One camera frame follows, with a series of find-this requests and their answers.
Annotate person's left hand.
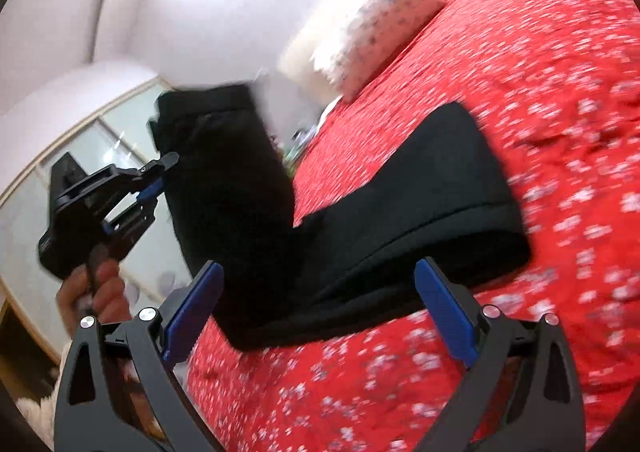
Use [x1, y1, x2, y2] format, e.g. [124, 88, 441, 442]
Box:
[56, 244, 133, 333]

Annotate beige padded headboard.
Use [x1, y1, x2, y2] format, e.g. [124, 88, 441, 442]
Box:
[277, 24, 346, 95]

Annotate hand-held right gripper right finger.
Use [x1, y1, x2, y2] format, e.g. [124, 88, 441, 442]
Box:
[413, 257, 586, 452]

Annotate white floral pillow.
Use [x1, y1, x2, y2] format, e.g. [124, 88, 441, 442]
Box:
[310, 0, 458, 100]

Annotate cluttered bedside table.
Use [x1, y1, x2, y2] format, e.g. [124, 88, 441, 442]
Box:
[272, 124, 318, 165]

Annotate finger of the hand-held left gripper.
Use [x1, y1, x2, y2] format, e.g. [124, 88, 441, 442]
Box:
[127, 152, 180, 183]
[102, 179, 165, 237]

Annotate red floral blanket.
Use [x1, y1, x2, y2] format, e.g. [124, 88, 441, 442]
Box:
[185, 0, 640, 452]

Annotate white fluffy object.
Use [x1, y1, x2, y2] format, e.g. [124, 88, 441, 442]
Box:
[15, 392, 57, 449]

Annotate black pants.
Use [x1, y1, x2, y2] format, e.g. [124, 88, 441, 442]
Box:
[150, 84, 532, 352]

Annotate wardrobe with purple flower doors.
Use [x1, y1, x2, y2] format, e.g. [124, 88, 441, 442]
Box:
[0, 76, 201, 363]

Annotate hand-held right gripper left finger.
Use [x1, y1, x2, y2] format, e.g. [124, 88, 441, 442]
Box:
[54, 261, 226, 452]

